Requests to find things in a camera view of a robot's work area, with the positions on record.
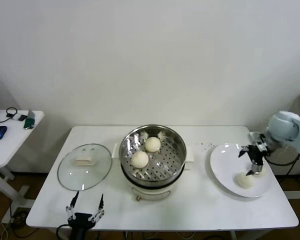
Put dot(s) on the green flat item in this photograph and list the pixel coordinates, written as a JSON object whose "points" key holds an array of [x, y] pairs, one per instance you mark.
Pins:
{"points": [[29, 123]]}

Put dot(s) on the round glass pot lid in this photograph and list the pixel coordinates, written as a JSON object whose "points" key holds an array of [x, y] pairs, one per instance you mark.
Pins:
{"points": [[87, 172]]}

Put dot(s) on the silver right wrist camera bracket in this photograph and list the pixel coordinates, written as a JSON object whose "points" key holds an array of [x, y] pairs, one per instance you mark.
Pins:
{"points": [[261, 145]]}

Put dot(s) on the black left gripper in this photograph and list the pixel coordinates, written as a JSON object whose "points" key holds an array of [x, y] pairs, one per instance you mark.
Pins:
{"points": [[80, 221]]}

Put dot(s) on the white side table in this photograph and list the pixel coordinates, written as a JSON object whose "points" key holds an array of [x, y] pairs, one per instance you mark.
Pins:
{"points": [[12, 147]]}

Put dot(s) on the small black device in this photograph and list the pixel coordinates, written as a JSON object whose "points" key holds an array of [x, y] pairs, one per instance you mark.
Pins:
{"points": [[22, 117]]}

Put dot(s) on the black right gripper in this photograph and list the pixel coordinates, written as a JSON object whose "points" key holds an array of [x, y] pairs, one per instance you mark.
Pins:
{"points": [[256, 156]]}

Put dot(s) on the small white adapter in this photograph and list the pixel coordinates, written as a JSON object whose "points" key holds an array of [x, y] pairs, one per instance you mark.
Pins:
{"points": [[16, 117]]}

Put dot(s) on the grey upright card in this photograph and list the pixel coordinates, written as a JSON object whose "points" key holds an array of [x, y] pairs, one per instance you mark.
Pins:
{"points": [[31, 113]]}

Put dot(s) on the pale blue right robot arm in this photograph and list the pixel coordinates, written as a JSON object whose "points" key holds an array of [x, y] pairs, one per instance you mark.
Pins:
{"points": [[287, 127]]}

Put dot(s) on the white oval plate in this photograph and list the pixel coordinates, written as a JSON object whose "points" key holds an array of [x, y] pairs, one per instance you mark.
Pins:
{"points": [[222, 160]]}

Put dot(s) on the white electric cooker pot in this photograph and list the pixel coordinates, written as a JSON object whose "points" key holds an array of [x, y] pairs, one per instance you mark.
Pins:
{"points": [[150, 192]]}

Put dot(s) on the stainless steel steamer basket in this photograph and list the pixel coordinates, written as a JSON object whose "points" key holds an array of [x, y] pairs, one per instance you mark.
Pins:
{"points": [[170, 160]]}

